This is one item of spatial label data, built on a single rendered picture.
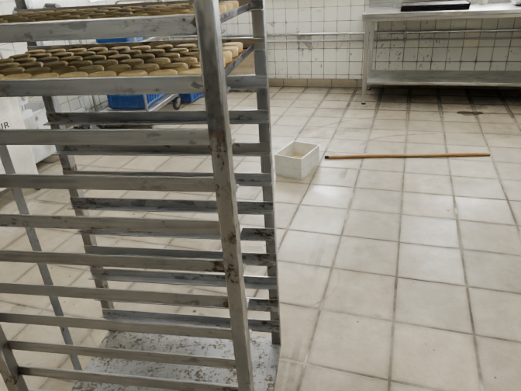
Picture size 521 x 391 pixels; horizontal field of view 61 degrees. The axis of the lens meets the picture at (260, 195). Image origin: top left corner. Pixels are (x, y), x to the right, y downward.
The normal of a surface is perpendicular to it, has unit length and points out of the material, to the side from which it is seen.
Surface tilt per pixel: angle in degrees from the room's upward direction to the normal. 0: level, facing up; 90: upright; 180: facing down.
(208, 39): 90
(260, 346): 0
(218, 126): 90
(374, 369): 0
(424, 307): 0
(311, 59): 90
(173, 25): 90
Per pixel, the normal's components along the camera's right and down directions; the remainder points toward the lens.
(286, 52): -0.30, 0.45
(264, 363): -0.06, -0.89
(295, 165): -0.52, 0.41
